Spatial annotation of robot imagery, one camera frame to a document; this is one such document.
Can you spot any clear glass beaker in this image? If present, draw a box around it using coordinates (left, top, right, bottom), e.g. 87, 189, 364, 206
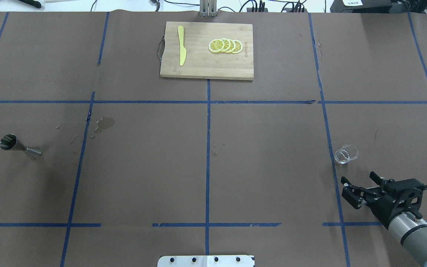
334, 144, 359, 165

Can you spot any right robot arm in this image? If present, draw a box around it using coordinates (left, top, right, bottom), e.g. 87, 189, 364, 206
340, 171, 427, 267

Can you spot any yellow plastic knife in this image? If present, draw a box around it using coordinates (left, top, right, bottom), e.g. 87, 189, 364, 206
177, 25, 188, 66

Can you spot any bamboo cutting board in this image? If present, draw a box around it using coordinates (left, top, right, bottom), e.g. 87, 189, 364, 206
160, 22, 254, 81

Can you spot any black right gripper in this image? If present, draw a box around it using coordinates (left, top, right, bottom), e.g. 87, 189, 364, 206
341, 171, 421, 228

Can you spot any aluminium frame post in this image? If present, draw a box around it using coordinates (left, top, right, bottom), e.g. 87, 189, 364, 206
199, 0, 218, 17

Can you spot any lemon slice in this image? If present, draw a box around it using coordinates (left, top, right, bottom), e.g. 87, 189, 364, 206
232, 40, 244, 54
221, 38, 232, 52
208, 39, 225, 53
226, 39, 236, 53

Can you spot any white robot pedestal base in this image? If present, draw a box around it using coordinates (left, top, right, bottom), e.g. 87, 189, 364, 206
157, 255, 255, 267

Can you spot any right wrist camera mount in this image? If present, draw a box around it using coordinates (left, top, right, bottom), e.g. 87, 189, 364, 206
385, 178, 425, 208

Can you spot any steel jigger measuring cup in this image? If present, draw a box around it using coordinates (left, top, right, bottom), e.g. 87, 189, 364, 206
0, 134, 42, 160

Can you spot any black tool on desk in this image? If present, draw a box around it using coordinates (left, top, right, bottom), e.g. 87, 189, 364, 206
17, 0, 42, 9

